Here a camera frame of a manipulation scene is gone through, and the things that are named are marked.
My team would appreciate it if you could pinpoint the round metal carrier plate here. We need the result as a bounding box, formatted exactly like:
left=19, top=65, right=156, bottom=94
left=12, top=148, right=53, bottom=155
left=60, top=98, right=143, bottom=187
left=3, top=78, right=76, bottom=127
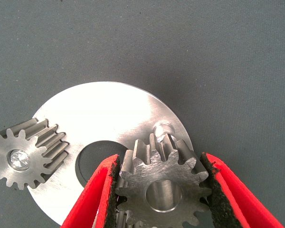
left=28, top=81, right=194, bottom=226

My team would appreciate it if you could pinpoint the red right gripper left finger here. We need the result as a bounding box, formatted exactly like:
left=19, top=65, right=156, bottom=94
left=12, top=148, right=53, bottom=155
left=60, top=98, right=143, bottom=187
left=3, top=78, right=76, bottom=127
left=60, top=153, right=121, bottom=228

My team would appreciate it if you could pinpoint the small steel planetary gear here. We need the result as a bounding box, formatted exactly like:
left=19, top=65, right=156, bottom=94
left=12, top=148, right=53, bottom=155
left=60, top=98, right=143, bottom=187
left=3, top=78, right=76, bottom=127
left=114, top=133, right=212, bottom=228
left=0, top=118, right=70, bottom=190

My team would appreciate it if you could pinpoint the dark grey table cloth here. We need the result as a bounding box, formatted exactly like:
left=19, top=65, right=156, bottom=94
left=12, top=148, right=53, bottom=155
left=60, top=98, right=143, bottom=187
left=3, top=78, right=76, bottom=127
left=0, top=0, right=285, bottom=228

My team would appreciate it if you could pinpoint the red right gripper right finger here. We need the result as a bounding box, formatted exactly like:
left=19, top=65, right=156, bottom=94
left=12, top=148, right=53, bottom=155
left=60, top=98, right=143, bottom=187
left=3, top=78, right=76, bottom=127
left=199, top=152, right=285, bottom=228

